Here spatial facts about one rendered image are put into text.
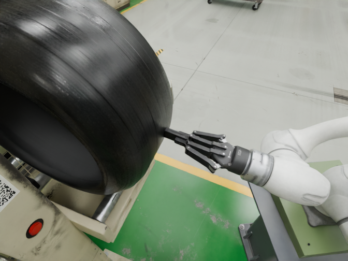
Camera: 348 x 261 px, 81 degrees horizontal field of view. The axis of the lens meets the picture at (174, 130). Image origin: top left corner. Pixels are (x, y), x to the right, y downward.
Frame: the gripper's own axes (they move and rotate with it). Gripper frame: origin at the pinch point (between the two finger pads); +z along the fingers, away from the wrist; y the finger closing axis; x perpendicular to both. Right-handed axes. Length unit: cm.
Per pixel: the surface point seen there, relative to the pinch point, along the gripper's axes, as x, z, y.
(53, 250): 24.0, 20.4, 35.0
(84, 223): 21.3, 16.1, 26.3
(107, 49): -23.6, 16.1, 4.9
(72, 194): 38, 33, 17
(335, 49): 91, -165, -372
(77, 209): 37, 27, 21
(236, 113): 110, -35, -151
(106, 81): -21.2, 13.0, 10.8
